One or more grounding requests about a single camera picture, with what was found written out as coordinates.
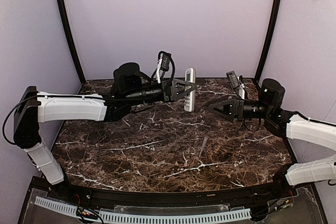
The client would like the white remote control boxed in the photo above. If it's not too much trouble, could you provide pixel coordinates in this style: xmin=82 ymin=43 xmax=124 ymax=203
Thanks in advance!
xmin=184 ymin=68 xmax=196 ymax=112

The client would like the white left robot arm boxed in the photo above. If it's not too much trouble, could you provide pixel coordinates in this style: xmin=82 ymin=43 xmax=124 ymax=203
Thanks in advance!
xmin=11 ymin=62 xmax=196 ymax=185

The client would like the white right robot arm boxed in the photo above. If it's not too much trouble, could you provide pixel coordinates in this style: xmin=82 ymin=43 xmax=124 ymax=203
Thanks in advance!
xmin=208 ymin=78 xmax=335 ymax=187

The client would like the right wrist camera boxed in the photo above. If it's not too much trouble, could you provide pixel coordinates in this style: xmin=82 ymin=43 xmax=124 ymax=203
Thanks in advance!
xmin=226 ymin=71 xmax=247 ymax=100

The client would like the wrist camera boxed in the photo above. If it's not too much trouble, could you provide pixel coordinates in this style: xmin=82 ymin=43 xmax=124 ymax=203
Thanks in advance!
xmin=151 ymin=51 xmax=176 ymax=86
xmin=226 ymin=71 xmax=247 ymax=100

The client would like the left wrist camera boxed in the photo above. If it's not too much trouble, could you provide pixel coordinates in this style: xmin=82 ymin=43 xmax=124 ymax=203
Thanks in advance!
xmin=151 ymin=51 xmax=176 ymax=86

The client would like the black front rail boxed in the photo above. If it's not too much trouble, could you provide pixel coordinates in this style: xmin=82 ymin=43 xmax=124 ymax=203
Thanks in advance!
xmin=73 ymin=183 xmax=275 ymax=208

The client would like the right black frame post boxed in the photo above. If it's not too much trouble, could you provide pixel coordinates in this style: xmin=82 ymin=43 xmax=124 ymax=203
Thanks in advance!
xmin=254 ymin=0 xmax=281 ymax=83

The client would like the black frame post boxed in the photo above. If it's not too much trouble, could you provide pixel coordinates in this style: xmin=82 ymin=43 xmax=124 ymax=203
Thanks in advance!
xmin=254 ymin=0 xmax=281 ymax=83
xmin=56 ymin=0 xmax=86 ymax=85

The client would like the right white cable duct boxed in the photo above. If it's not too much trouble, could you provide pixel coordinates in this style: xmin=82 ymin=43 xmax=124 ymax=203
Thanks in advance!
xmin=100 ymin=209 xmax=251 ymax=224

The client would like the white cable duct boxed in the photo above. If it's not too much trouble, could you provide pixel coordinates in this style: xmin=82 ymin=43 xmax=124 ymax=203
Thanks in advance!
xmin=100 ymin=209 xmax=251 ymax=224
xmin=34 ymin=196 xmax=77 ymax=217

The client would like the left black frame post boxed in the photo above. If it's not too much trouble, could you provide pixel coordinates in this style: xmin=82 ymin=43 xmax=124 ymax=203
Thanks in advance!
xmin=56 ymin=0 xmax=86 ymax=85

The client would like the left white cable duct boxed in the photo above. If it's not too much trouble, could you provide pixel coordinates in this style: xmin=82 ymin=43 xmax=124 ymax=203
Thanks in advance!
xmin=34 ymin=196 xmax=77 ymax=217

